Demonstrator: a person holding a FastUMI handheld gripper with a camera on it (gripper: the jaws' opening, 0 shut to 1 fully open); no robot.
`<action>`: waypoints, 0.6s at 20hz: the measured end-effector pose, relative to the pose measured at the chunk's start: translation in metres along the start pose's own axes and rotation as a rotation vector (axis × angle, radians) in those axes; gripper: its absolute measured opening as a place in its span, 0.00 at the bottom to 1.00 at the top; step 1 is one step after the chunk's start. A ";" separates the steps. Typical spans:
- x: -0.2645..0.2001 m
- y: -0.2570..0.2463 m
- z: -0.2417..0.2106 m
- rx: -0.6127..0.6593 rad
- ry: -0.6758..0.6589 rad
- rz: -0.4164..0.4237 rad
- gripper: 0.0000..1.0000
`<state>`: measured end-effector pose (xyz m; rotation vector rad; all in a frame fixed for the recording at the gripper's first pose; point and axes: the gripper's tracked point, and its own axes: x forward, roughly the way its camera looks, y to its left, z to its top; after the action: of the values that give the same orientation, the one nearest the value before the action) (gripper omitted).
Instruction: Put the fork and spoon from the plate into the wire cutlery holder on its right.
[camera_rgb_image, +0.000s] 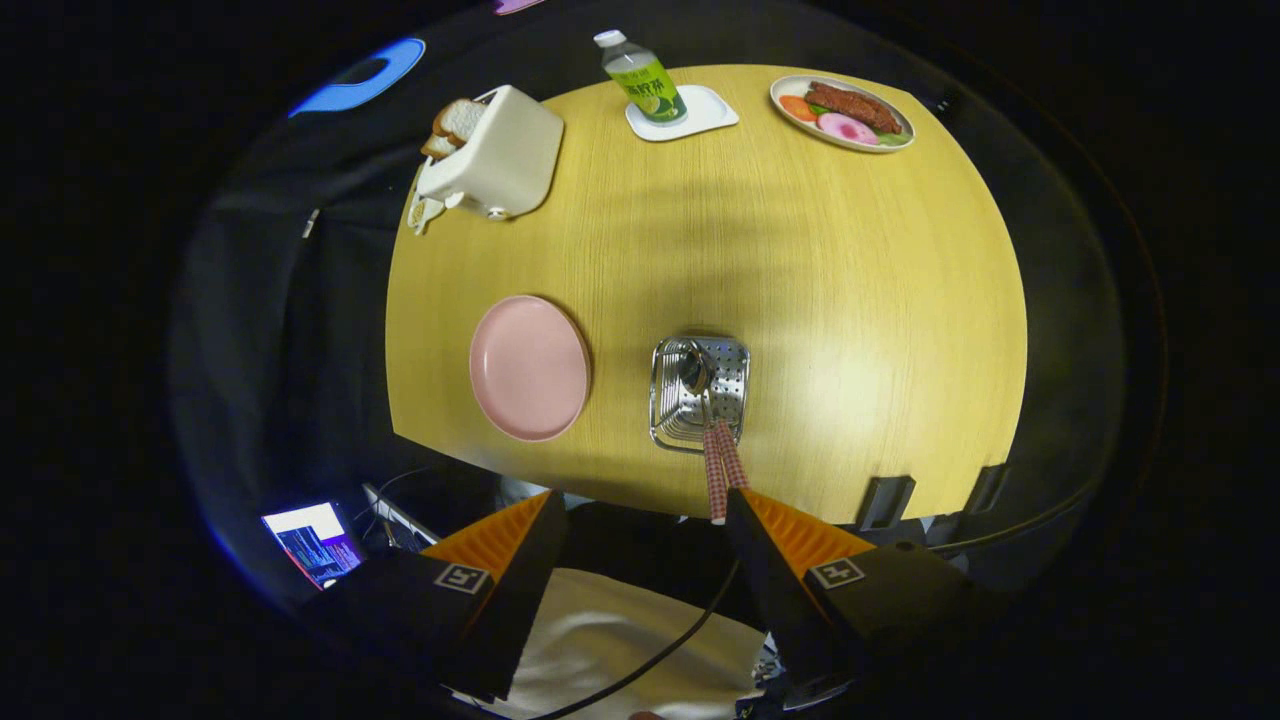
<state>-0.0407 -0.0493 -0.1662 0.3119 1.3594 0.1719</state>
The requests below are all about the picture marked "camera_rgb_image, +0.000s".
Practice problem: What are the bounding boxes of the pink round food slice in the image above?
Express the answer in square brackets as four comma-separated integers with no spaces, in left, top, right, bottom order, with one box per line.
[817,112,880,147]

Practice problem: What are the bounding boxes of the white toaster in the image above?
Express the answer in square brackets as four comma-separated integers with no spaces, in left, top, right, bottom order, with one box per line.
[416,84,566,222]

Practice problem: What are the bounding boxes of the brown meat strips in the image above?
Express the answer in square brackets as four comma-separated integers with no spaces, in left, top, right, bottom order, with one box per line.
[805,81,903,135]

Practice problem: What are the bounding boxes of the green label drink bottle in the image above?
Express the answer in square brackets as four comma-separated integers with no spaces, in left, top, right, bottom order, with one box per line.
[594,29,689,126]

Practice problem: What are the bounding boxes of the white food plate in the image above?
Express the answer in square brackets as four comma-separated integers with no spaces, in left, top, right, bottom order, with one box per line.
[769,74,916,154]

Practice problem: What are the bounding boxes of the black backdrop cloth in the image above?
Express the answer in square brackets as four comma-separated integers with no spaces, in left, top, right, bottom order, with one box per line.
[165,0,1166,621]

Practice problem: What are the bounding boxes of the computer monitor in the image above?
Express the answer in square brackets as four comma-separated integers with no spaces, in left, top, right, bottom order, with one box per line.
[261,502,366,591]

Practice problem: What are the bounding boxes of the black cable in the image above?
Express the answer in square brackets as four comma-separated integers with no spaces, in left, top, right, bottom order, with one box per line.
[530,558,743,720]

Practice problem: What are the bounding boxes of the perforated metal cutlery basket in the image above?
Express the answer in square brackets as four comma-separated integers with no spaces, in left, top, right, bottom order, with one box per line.
[649,334,751,454]

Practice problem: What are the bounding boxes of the white garment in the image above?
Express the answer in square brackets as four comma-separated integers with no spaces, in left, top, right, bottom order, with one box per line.
[445,568,771,720]

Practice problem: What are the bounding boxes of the open laptop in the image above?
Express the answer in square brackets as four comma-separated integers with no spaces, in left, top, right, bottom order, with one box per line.
[362,483,441,551]

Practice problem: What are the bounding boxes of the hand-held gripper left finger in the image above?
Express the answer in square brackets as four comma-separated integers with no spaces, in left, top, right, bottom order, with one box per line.
[320,489,569,703]

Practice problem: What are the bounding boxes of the white divided condiment dish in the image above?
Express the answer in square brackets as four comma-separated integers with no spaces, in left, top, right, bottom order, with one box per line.
[407,190,448,237]

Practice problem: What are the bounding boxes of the fork with checked handle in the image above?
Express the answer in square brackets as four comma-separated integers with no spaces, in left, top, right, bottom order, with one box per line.
[700,385,751,493]

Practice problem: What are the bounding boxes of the white coaster tray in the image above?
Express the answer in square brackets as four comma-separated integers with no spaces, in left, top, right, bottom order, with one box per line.
[625,84,741,143]

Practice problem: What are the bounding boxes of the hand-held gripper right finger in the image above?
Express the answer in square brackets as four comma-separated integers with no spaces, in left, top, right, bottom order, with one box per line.
[725,488,1001,706]

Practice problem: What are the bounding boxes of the spoon with checked handle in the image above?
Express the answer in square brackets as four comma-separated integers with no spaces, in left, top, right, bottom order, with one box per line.
[678,345,729,526]

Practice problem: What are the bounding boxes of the pink round plate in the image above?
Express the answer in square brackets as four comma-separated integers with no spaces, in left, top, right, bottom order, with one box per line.
[469,294,592,443]

